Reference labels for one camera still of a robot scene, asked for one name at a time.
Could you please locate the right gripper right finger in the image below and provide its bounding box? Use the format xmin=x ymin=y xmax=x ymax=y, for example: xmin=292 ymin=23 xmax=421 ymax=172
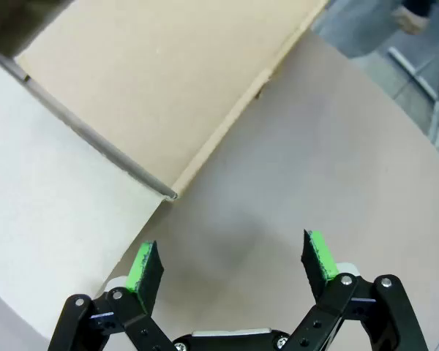
xmin=285 ymin=229 xmax=431 ymax=351

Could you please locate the beige shoe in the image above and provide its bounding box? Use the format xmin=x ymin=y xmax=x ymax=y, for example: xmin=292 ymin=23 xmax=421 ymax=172
xmin=391 ymin=5 xmax=431 ymax=36

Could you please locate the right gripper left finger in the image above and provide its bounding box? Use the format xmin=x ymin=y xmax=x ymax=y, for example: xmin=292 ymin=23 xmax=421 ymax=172
xmin=47 ymin=240 xmax=179 ymax=351

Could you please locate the brown cardboard box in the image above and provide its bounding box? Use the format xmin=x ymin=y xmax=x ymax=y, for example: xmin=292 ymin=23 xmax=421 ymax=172
xmin=0 ymin=0 xmax=332 ymax=341

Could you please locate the white metal frame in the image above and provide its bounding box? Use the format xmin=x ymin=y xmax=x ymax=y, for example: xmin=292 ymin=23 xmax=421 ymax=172
xmin=387 ymin=47 xmax=439 ymax=147

